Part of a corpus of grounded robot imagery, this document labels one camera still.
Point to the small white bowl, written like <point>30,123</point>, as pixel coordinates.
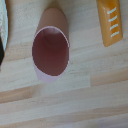
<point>4,23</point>

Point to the pink cup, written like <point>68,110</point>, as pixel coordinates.
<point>50,50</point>

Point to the orange block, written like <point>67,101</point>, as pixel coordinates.
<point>110,23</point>

